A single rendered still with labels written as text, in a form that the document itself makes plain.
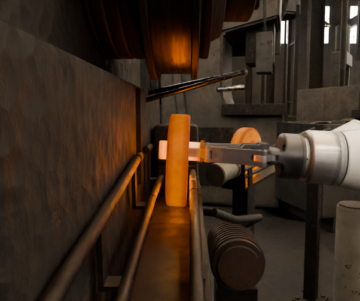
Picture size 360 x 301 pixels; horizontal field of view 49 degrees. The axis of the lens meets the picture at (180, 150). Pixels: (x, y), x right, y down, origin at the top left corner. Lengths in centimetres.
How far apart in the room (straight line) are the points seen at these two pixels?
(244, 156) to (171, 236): 17
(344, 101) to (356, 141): 402
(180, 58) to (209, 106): 277
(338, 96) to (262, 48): 184
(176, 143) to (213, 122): 275
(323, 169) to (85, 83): 43
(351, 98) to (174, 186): 409
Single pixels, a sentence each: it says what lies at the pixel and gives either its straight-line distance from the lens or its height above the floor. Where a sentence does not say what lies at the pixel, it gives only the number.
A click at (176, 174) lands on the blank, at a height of 73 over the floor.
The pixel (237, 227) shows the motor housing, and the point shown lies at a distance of 103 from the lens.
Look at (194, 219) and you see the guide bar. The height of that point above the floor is 70.
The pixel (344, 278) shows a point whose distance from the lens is 146.
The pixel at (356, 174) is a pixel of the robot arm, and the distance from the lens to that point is 67.
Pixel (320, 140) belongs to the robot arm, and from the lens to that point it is 65.
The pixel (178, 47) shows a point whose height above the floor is 92.
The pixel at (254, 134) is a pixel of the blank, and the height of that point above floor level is 76.
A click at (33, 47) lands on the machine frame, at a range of 23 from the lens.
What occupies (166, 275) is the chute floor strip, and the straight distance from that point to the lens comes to 46.
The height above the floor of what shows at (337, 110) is 84.
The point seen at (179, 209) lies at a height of 66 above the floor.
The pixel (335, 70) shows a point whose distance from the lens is 954.
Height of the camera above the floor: 83
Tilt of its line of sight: 6 degrees down
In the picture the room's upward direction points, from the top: straight up
